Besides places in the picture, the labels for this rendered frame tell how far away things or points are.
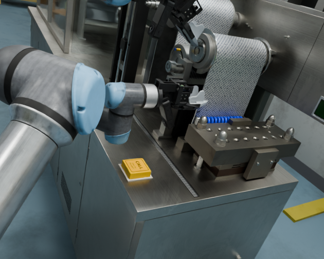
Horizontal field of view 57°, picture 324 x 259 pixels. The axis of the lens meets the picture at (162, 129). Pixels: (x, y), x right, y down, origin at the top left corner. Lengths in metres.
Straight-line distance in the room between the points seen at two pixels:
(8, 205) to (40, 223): 1.50
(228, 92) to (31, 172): 0.77
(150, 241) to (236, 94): 0.59
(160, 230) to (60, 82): 0.56
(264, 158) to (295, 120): 2.27
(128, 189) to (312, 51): 0.75
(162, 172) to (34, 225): 1.17
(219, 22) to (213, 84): 0.32
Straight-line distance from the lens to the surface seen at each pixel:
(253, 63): 1.11
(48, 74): 0.53
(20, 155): 0.49
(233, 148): 0.95
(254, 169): 1.06
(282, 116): 3.40
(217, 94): 1.07
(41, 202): 2.10
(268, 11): 1.30
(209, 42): 0.99
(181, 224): 0.95
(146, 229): 0.88
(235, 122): 1.10
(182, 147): 1.08
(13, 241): 1.91
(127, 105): 0.86
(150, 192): 0.87
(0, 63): 0.57
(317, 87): 1.12
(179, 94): 0.93
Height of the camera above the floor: 1.46
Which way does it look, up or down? 28 degrees down
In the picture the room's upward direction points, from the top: 15 degrees clockwise
